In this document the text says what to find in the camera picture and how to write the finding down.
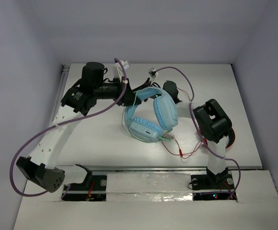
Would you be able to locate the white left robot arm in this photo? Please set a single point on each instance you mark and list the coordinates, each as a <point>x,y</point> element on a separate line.
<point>89,96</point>

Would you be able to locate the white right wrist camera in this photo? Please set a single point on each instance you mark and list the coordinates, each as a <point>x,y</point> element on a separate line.
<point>153,75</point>

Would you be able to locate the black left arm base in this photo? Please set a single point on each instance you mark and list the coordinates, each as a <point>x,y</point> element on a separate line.
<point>93,188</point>

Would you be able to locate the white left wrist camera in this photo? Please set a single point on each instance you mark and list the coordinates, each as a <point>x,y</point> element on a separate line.
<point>118,70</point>

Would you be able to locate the light blue headphones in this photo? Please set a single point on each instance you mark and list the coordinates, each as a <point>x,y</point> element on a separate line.
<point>160,120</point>

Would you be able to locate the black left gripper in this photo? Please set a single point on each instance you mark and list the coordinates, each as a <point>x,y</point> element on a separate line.
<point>128,93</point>

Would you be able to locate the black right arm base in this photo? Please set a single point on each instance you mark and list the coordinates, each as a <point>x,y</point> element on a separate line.
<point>203,190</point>

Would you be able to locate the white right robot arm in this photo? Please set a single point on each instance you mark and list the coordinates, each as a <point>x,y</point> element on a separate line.
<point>214,127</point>

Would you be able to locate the red headphones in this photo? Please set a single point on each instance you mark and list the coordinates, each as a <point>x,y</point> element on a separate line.
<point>231,138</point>

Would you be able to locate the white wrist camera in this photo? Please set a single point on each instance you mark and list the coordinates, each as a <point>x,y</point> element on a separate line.
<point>118,70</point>
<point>153,75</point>

